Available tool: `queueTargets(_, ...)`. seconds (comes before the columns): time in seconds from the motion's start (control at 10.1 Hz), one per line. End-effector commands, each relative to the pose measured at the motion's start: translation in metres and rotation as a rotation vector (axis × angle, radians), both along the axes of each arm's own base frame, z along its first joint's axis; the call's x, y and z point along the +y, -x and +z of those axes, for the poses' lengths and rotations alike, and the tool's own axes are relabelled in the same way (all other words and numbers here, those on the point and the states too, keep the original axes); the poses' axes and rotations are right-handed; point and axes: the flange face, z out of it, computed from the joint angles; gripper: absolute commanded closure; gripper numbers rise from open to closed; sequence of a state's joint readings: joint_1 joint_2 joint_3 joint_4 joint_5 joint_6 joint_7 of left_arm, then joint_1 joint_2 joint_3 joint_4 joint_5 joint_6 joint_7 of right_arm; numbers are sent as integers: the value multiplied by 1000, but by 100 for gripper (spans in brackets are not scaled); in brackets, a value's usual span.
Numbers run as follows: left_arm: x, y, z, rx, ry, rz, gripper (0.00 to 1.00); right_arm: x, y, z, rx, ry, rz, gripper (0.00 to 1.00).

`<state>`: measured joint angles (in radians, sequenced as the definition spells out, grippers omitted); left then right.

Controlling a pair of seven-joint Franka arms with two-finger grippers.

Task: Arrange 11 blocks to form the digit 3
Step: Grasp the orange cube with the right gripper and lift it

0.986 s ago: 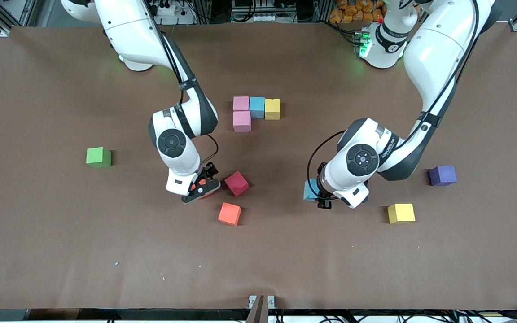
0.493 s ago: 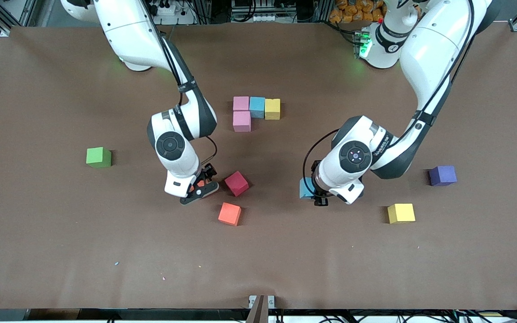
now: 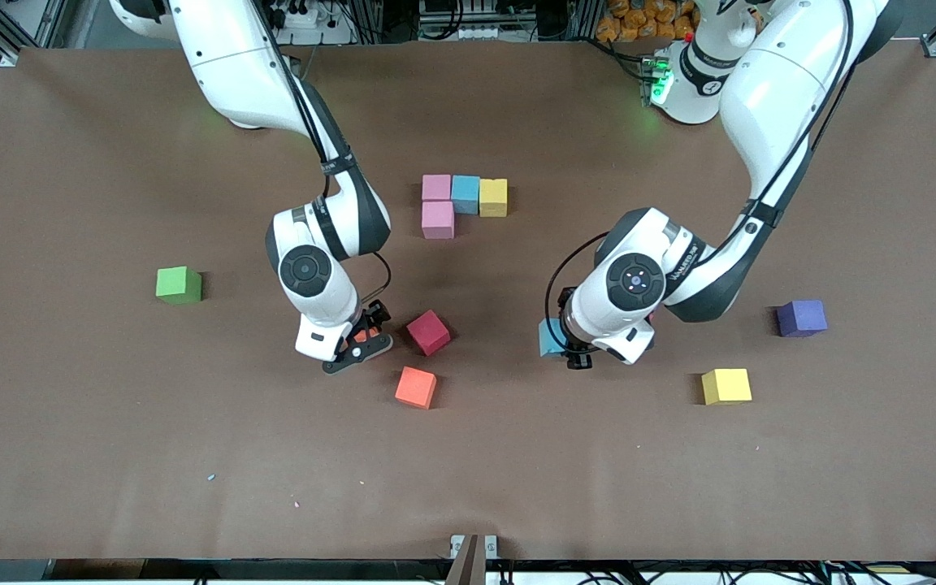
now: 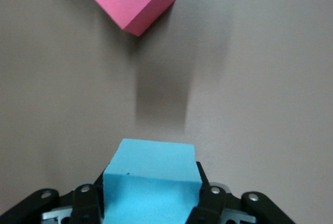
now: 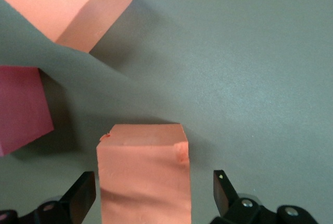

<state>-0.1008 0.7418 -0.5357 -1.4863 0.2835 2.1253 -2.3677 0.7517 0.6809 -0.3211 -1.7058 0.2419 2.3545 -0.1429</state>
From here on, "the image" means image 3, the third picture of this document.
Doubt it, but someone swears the cyan foam cube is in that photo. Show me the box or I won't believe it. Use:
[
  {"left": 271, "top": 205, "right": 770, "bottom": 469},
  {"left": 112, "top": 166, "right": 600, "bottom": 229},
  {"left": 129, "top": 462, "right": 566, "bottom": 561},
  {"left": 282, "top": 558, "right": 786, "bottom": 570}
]
[
  {"left": 539, "top": 318, "right": 570, "bottom": 358},
  {"left": 451, "top": 175, "right": 482, "bottom": 215}
]

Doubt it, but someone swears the yellow foam cube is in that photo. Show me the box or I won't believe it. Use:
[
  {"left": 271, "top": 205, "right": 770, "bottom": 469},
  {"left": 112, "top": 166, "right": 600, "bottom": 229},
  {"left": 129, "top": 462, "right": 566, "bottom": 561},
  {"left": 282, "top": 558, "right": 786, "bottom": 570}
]
[
  {"left": 700, "top": 368, "right": 753, "bottom": 406},
  {"left": 479, "top": 178, "right": 509, "bottom": 219}
]

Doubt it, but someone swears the red foam cube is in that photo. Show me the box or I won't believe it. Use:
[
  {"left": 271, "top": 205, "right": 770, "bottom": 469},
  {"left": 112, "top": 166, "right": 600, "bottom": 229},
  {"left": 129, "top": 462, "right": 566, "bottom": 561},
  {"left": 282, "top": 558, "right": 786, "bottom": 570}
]
[{"left": 405, "top": 309, "right": 453, "bottom": 357}]

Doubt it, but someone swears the green foam cube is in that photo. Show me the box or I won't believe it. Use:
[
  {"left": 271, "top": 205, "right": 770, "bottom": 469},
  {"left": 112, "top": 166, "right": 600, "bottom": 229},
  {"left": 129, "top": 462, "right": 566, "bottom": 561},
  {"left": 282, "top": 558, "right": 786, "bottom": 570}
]
[{"left": 155, "top": 266, "right": 203, "bottom": 306}]

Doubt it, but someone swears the purple foam cube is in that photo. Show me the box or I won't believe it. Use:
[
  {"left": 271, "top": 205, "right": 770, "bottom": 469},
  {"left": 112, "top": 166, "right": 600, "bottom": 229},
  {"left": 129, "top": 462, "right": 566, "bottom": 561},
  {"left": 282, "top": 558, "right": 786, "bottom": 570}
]
[{"left": 776, "top": 300, "right": 829, "bottom": 338}]

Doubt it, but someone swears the orange fruit pile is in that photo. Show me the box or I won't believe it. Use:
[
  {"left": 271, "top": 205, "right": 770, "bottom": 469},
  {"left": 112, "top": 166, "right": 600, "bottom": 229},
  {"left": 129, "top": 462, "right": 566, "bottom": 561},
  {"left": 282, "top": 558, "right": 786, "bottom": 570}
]
[{"left": 596, "top": 0, "right": 700, "bottom": 41}]

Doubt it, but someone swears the white power strip with plugs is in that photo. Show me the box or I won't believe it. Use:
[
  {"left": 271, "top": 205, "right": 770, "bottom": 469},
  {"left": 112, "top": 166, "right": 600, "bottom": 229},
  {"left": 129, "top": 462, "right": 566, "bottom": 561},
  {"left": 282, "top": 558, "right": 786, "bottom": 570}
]
[{"left": 269, "top": 0, "right": 323, "bottom": 29}]

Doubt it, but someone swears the metal table edge bracket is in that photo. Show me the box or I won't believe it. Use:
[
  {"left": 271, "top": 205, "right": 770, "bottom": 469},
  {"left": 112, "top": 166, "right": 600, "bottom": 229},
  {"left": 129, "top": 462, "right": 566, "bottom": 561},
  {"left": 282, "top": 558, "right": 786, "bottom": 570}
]
[{"left": 449, "top": 534, "right": 499, "bottom": 560}]

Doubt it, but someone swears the black cable bundle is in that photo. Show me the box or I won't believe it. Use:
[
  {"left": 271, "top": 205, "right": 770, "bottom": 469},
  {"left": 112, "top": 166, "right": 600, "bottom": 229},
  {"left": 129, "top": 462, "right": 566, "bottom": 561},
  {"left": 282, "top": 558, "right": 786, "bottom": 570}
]
[{"left": 582, "top": 559, "right": 936, "bottom": 585}]

